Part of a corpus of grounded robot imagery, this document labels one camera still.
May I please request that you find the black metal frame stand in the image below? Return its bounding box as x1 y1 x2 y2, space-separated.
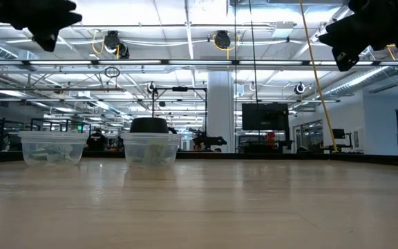
151 86 208 151

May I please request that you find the black coiled ceiling cable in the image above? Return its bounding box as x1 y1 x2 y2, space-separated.
104 66 121 79

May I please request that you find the white building pillar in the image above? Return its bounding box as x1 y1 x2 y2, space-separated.
207 71 236 154

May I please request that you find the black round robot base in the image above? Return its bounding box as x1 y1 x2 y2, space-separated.
129 117 169 134

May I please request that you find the yellow hanging cable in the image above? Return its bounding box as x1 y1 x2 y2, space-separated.
299 0 339 152

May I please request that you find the thin black hanging cable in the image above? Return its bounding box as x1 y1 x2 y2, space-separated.
248 0 259 104

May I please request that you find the black hanging monitor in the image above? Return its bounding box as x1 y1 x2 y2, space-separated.
241 102 290 131

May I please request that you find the black table edge rail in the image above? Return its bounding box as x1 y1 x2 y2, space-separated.
0 151 398 168

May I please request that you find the person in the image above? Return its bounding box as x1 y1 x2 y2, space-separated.
86 128 109 152

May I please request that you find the long ceiling light bar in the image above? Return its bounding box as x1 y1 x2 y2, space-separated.
0 59 398 66

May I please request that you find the black ceiling cable reel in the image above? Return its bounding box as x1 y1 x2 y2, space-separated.
102 30 131 59
213 30 232 50

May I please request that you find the small monitor on stand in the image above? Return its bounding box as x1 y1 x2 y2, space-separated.
330 128 354 153

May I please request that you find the clear plastic bin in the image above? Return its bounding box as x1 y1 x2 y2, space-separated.
17 130 90 167
121 132 182 169

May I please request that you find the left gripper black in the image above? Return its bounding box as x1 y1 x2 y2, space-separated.
0 0 83 53

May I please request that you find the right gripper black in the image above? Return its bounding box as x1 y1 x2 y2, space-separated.
319 0 398 73

